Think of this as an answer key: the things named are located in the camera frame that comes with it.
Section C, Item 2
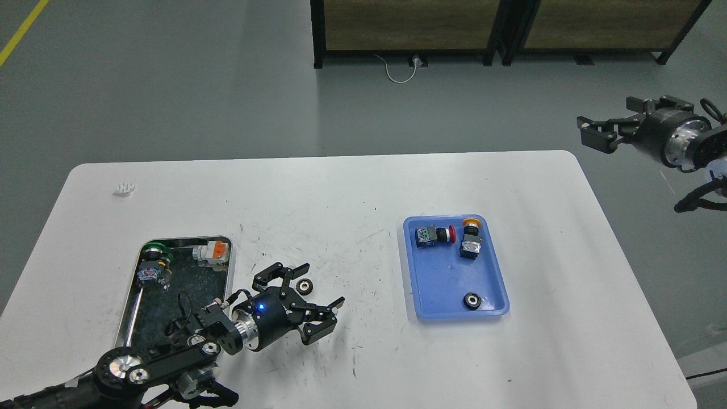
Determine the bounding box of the red push button switch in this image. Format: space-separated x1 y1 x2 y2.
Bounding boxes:
415 225 457 248

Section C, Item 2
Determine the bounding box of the blue plastic tray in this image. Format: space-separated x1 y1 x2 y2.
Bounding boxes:
403 214 511 321

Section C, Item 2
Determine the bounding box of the silver metal tray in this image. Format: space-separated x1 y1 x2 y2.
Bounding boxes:
114 236 234 350

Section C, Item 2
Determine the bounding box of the yellow push button switch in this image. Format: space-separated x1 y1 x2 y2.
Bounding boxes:
459 218 483 260

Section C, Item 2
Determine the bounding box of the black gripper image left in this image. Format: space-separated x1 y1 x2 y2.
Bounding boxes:
232 262 345 352

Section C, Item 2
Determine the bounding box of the green push button switch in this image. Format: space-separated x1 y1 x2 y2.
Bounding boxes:
135 241 173 290

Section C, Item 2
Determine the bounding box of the orange white switch module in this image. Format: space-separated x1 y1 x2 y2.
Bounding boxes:
191 240 231 272

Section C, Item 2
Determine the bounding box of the wooden cabinet black frame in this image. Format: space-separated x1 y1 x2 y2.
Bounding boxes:
310 1 512 68
499 1 711 66

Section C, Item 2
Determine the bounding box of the wooden cabinet left black frame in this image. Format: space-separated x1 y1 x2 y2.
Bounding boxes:
310 1 512 68

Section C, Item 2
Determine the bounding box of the white cable on floor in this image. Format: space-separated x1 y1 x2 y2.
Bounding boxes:
372 53 425 84

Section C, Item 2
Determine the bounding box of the small white plastic clip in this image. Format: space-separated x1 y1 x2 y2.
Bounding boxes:
112 183 136 197

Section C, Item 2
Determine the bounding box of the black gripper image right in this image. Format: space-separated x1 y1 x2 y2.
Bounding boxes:
576 95 712 169

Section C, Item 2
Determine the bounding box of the wooden cabinet right black frame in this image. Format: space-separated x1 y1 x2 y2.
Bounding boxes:
499 1 711 66

